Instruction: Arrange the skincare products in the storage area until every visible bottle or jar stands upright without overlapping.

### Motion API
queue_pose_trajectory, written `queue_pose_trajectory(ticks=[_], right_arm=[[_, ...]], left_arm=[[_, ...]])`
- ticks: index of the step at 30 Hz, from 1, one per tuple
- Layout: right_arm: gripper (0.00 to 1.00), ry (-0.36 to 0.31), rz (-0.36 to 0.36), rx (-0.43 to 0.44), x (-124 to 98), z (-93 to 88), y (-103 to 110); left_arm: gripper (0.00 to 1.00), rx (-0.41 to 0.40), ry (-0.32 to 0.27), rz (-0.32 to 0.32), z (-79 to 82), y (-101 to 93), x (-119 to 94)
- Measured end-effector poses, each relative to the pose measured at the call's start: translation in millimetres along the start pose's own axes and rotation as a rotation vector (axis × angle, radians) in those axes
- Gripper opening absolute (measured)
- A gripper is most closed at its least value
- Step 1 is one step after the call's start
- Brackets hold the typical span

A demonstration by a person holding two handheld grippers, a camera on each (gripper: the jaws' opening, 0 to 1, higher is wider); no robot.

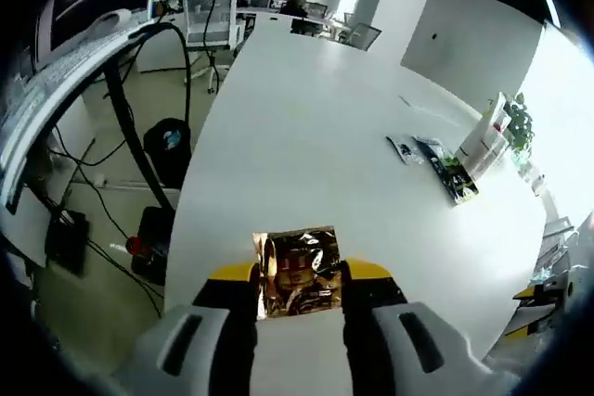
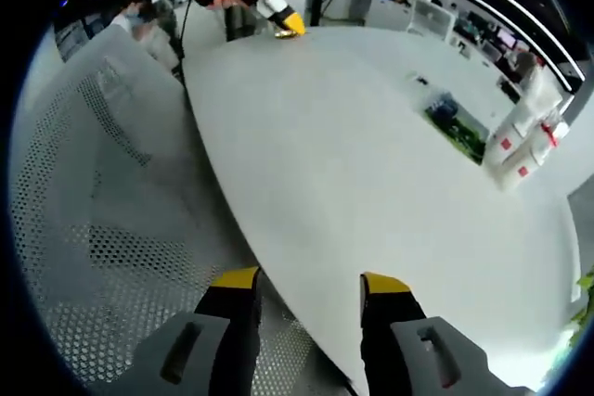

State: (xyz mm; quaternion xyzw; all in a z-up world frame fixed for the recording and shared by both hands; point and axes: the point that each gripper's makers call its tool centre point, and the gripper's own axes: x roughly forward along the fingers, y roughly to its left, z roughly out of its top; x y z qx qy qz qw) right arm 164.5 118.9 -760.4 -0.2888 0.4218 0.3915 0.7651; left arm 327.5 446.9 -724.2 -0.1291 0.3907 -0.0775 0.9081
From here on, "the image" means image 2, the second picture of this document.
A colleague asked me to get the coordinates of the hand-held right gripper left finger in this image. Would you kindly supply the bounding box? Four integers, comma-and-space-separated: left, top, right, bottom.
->
131, 265, 263, 396

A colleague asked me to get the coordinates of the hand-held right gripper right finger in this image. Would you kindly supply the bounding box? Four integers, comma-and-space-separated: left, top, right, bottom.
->
359, 271, 533, 396

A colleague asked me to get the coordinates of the white red-label skincare bottle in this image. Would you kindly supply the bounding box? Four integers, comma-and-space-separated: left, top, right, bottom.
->
482, 149, 544, 192

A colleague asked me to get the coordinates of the green blue printed packet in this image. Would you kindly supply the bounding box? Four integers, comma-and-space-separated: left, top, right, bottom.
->
424, 92, 491, 166

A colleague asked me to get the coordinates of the white text-label skincare bottle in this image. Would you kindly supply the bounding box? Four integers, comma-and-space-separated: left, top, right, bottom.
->
485, 108, 535, 160

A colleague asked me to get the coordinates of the white mesh office chair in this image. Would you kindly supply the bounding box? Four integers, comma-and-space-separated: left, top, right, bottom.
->
8, 22, 354, 396

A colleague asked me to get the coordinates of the white glass display cabinet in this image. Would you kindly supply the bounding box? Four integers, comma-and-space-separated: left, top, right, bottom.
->
407, 0, 458, 43

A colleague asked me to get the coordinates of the green potted plant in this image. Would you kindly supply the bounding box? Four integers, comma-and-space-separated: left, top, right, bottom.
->
563, 265, 594, 351

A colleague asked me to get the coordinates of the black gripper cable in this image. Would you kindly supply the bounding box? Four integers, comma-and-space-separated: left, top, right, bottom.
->
174, 0, 194, 91

